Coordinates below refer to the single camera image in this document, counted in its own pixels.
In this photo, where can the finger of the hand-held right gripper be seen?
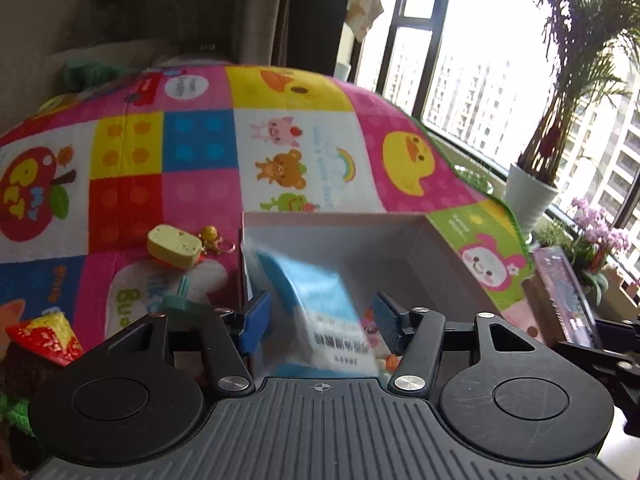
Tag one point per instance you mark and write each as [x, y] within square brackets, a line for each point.
[595, 355]

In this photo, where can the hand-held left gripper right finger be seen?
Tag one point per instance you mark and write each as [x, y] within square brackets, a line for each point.
[385, 315]

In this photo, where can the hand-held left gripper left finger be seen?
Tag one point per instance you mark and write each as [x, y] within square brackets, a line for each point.
[255, 317]

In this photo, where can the blue and white packet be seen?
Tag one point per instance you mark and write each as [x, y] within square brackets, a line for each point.
[315, 300]

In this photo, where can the teal green toy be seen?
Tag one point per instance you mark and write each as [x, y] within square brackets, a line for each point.
[182, 304]

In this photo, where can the cardboard box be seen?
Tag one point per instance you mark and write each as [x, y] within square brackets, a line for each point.
[350, 240]

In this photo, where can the yellow cheese toy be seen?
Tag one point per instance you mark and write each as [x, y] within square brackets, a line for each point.
[172, 245]

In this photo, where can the brown green crocheted toy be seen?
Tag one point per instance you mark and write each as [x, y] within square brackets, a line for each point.
[30, 360]

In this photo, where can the pink orchid plant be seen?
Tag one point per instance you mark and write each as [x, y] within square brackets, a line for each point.
[600, 237]

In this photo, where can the potted palm in white pot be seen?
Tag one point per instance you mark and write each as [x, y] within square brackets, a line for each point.
[530, 195]

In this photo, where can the colourful printed blanket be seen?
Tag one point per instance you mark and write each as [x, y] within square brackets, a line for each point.
[200, 150]

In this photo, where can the green cloth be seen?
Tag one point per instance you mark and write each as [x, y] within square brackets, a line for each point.
[87, 72]

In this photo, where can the hanging beige cloth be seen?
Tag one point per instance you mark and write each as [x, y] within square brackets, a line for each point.
[364, 7]

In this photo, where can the dark curtain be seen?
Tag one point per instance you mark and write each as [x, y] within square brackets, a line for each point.
[315, 10]

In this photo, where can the beige cushion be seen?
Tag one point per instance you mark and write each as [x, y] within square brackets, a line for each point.
[75, 60]

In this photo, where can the black window frame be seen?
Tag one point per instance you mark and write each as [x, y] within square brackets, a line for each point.
[395, 35]

